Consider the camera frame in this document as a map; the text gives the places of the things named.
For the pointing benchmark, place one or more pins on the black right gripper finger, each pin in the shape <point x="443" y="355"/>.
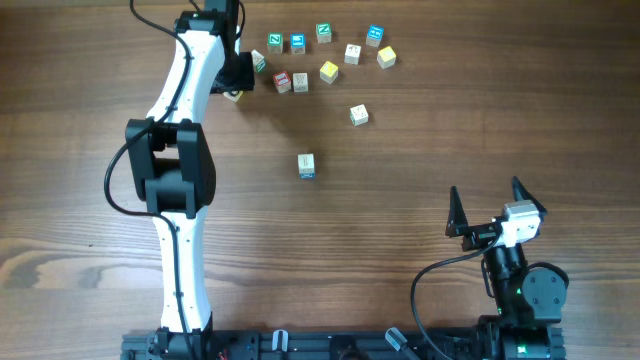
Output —
<point x="521" y="194"/>
<point x="457" y="223"/>

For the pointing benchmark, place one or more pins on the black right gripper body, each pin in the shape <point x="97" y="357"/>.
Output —
<point x="479" y="238"/>

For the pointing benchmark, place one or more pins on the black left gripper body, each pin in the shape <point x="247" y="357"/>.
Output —
<point x="239" y="75"/>

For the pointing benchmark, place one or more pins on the yellow top elephant block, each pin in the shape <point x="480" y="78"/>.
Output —
<point x="329" y="72"/>

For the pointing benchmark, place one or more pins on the white green edged block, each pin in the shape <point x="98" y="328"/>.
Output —
<point x="306" y="163"/>

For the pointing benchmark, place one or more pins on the lone block with zero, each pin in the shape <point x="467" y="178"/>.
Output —
<point x="359" y="115"/>

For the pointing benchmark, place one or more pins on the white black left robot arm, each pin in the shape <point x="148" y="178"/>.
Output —
<point x="174" y="174"/>

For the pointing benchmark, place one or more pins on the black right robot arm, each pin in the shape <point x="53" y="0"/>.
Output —
<point x="529" y="296"/>

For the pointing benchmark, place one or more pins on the white green W block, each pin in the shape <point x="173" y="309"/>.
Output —
<point x="259" y="61"/>

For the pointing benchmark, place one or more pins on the red I top block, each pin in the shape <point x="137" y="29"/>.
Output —
<point x="282" y="82"/>

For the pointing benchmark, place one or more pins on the green N block left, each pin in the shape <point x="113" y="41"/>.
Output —
<point x="275" y="42"/>

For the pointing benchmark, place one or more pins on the green n block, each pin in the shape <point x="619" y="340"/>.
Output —
<point x="324" y="32"/>
<point x="275" y="42"/>

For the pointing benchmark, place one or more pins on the plain block yellow side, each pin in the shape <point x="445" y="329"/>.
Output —
<point x="300" y="82"/>

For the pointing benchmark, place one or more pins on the blue top block left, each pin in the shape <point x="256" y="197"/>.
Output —
<point x="298" y="43"/>

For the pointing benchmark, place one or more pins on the blue block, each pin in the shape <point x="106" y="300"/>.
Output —
<point x="374" y="36"/>
<point x="298" y="43"/>

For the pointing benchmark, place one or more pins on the green N block right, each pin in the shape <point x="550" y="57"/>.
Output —
<point x="324" y="32"/>

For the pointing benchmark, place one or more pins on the plain block number two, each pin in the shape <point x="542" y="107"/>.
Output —
<point x="352" y="54"/>

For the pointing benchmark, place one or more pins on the blue top block right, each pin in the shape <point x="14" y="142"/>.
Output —
<point x="374" y="36"/>

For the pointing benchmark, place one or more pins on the yellow top block right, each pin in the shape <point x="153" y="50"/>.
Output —
<point x="386" y="57"/>

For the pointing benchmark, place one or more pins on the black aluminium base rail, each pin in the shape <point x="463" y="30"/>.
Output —
<point x="340" y="345"/>

